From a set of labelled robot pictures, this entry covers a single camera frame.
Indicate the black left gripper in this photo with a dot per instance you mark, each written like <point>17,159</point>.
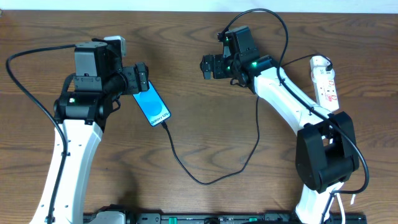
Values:
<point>140,78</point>

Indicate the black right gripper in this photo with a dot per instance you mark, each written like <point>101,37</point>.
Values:
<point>207,66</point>

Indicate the blue Samsung Galaxy smartphone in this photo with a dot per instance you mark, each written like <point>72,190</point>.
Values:
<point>152,105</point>

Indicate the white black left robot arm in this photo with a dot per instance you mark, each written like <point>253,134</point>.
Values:
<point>81,111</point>

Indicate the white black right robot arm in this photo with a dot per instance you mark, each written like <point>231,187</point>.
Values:
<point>326,151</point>

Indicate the white USB charger plug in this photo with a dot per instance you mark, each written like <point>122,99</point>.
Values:
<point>319,61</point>

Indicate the white power strip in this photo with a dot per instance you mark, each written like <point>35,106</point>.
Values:
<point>325,89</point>

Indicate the white paper scrap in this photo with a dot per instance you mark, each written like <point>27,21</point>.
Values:
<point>352,199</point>

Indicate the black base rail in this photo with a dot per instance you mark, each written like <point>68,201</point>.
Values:
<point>149,218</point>

